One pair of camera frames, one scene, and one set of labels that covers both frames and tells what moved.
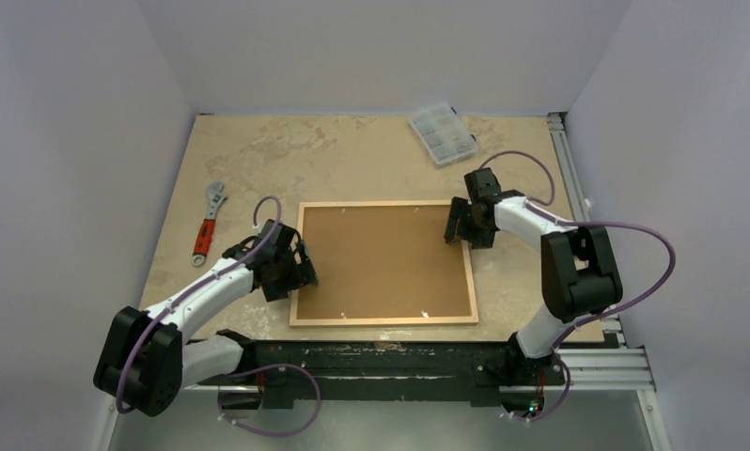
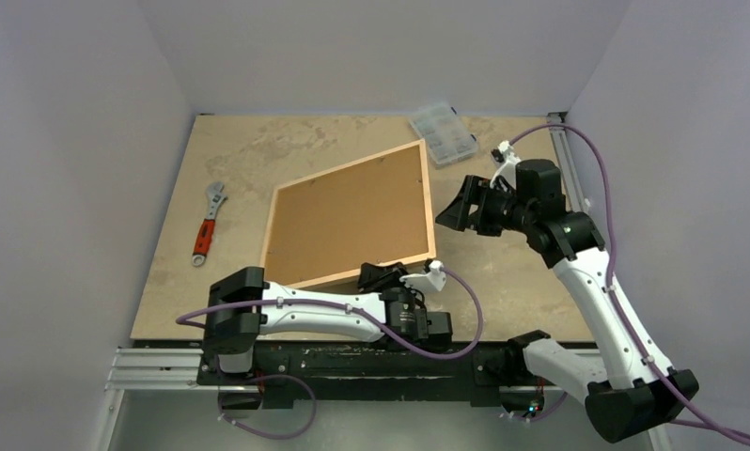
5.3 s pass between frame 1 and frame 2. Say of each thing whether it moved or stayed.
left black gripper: moved
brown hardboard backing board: moved
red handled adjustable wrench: stayed
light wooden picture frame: moved
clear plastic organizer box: stayed
